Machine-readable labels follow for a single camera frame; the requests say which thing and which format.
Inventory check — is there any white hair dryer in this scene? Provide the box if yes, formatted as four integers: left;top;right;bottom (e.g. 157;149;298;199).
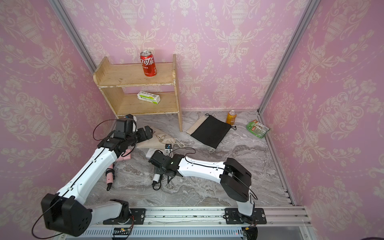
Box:
146;148;169;191

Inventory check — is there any beige linen drawstring bag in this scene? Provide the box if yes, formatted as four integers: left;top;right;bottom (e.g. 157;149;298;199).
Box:
136;127;185;150

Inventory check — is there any black drawstring pouch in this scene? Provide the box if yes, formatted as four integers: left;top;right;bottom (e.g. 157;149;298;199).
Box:
190;114;237;149

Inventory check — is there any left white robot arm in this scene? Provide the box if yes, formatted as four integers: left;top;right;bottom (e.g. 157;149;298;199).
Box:
41;115;153;237

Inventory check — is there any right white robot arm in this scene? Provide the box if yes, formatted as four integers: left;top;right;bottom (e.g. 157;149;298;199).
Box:
149;150;257;225

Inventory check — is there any pink hair dryer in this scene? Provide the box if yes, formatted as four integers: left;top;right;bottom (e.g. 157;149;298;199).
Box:
105;147;135;191

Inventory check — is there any wooden two-tier shelf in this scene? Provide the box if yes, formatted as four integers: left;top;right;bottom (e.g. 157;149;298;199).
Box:
93;54;183;131

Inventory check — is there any white green small box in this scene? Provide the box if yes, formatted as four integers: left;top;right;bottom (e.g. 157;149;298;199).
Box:
137;91;161;105

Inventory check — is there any beige pouch under black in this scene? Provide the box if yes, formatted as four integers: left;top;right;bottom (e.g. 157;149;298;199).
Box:
186;116;208;135

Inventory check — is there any red cola can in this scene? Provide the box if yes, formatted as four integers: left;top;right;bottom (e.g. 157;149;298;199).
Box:
140;50;157;77

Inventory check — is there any orange drink can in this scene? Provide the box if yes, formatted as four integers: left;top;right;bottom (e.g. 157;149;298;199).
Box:
226;110;237;126

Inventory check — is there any green snack packet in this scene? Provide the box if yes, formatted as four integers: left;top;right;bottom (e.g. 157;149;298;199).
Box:
247;120;270;139

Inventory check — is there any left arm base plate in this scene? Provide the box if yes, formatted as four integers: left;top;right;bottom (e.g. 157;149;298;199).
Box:
103;208;146;225

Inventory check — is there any aluminium front rail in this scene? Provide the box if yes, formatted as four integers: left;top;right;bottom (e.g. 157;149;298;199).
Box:
77;206;317;240

